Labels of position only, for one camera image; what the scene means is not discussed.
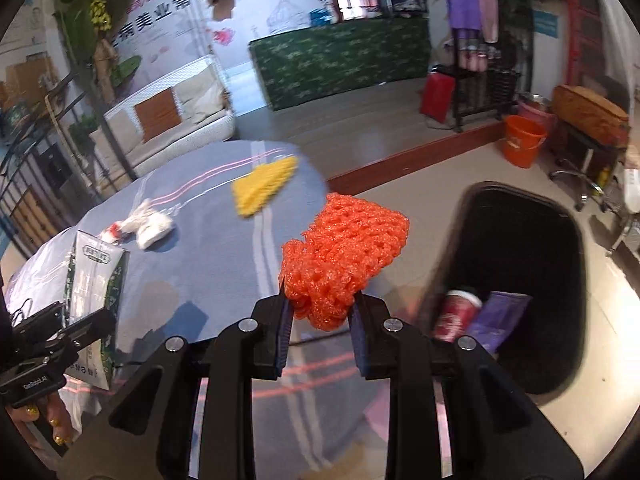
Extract orange cushion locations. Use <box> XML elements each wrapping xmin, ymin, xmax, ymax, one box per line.
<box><xmin>132</xmin><ymin>86</ymin><xmax>183</xmax><ymax>143</ymax></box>

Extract red paper bag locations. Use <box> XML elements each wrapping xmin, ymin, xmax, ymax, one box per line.
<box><xmin>419</xmin><ymin>70</ymin><xmax>457</xmax><ymax>125</ymax></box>

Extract red ladder shelf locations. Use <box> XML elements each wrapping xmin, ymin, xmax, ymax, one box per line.
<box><xmin>562</xmin><ymin>0</ymin><xmax>608</xmax><ymax>86</ymax></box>

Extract white red wrapper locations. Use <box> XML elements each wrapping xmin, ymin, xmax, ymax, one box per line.
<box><xmin>102</xmin><ymin>198</ymin><xmax>176</xmax><ymax>251</ymax></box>

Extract red cup with black lid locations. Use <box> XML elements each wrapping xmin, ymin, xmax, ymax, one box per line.
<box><xmin>432</xmin><ymin>289</ymin><xmax>485</xmax><ymax>345</ymax></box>

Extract grey sofa cushions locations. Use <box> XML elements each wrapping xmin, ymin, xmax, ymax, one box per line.
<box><xmin>172</xmin><ymin>67</ymin><xmax>226</xmax><ymax>126</ymax></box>

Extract black trash bin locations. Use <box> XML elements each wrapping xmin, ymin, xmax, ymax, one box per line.
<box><xmin>417</xmin><ymin>181</ymin><xmax>588</xmax><ymax>396</ymax></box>

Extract purple towel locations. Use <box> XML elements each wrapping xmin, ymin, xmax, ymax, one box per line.
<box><xmin>442</xmin><ymin>0</ymin><xmax>483</xmax><ymax>32</ymax></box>

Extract large wall poster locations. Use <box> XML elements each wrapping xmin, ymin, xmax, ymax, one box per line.
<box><xmin>107</xmin><ymin>0</ymin><xmax>341</xmax><ymax>86</ymax></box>

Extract pink towel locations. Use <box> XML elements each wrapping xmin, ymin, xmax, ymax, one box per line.
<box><xmin>477</xmin><ymin>0</ymin><xmax>501</xmax><ymax>44</ymax></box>

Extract chrome stool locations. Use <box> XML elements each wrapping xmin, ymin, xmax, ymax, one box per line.
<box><xmin>547</xmin><ymin>125</ymin><xmax>631</xmax><ymax>213</ymax></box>

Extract blue wall sign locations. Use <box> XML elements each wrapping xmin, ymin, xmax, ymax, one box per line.
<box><xmin>532</xmin><ymin>9</ymin><xmax>558</xmax><ymax>38</ymax></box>

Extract pink basin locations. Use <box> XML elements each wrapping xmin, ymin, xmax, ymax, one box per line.
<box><xmin>515</xmin><ymin>91</ymin><xmax>558</xmax><ymax>131</ymax></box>

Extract black metal rack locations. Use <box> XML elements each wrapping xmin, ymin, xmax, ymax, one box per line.
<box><xmin>440</xmin><ymin>0</ymin><xmax>531</xmax><ymax>133</ymax></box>

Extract green patterned cloth counter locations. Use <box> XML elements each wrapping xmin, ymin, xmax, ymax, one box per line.
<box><xmin>248</xmin><ymin>14</ymin><xmax>432</xmax><ymax>112</ymax></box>

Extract orange foam net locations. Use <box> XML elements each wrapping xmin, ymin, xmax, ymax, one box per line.
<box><xmin>279</xmin><ymin>192</ymin><xmax>412</xmax><ymax>333</ymax></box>

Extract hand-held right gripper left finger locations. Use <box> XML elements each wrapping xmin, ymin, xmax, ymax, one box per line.
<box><xmin>55</xmin><ymin>280</ymin><xmax>296</xmax><ymax>480</ymax></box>

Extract white wicker sofa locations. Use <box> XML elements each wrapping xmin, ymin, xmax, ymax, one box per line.
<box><xmin>89</xmin><ymin>55</ymin><xmax>237</xmax><ymax>181</ymax></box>

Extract clear plastic bag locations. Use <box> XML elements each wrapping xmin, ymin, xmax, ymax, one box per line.
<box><xmin>5</xmin><ymin>237</ymin><xmax>76</xmax><ymax>321</ymax></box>

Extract purple plastic bag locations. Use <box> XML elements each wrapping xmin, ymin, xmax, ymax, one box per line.
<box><xmin>466</xmin><ymin>291</ymin><xmax>533</xmax><ymax>353</ymax></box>

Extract green and white milk carton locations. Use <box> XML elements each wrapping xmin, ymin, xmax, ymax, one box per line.
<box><xmin>62</xmin><ymin>230</ymin><xmax>131</xmax><ymax>391</ymax></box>

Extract orange bucket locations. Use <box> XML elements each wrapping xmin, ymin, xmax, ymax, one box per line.
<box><xmin>501</xmin><ymin>115</ymin><xmax>550</xmax><ymax>170</ymax></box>

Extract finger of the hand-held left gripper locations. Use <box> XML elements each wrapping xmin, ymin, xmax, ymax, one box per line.
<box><xmin>47</xmin><ymin>306</ymin><xmax>118</xmax><ymax>361</ymax></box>
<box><xmin>9</xmin><ymin>301</ymin><xmax>65</xmax><ymax>333</ymax></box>

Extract tall banana plant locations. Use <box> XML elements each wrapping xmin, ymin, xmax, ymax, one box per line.
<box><xmin>45</xmin><ymin>0</ymin><xmax>146</xmax><ymax>101</ymax></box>

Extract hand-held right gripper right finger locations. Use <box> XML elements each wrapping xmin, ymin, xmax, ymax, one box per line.
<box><xmin>347</xmin><ymin>292</ymin><xmax>586</xmax><ymax>480</ymax></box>

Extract person's left hand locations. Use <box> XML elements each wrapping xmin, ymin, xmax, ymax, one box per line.
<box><xmin>5</xmin><ymin>390</ymin><xmax>83</xmax><ymax>461</ymax></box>

